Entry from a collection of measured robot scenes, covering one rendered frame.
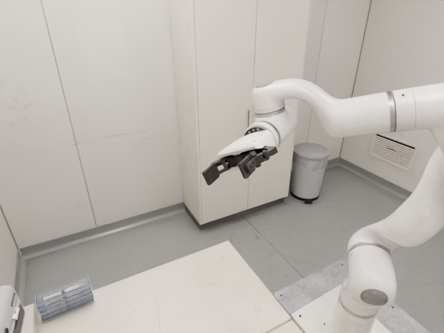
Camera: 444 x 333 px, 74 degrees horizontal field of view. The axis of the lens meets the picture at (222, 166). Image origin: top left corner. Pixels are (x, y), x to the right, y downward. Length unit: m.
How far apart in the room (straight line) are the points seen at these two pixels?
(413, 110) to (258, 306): 0.92
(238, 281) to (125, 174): 1.62
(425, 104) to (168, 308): 1.10
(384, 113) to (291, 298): 0.89
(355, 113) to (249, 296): 0.89
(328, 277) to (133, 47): 1.98
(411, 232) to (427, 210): 0.07
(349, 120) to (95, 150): 2.15
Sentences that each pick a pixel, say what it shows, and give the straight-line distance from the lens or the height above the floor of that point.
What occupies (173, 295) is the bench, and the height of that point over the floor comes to 0.75.
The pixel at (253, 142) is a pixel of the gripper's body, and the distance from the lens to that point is 0.60.
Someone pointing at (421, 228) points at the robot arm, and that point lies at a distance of 0.88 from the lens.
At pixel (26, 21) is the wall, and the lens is 2.38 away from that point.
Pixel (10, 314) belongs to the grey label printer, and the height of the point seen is 0.92.
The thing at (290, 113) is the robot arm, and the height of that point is 1.56.
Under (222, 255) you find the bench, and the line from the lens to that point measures 1.50.
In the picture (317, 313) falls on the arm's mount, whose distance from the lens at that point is 1.32.
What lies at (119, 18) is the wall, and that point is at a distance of 2.42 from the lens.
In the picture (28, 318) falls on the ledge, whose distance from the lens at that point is 1.42.
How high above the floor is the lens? 1.79
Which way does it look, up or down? 27 degrees down
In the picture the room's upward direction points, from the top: straight up
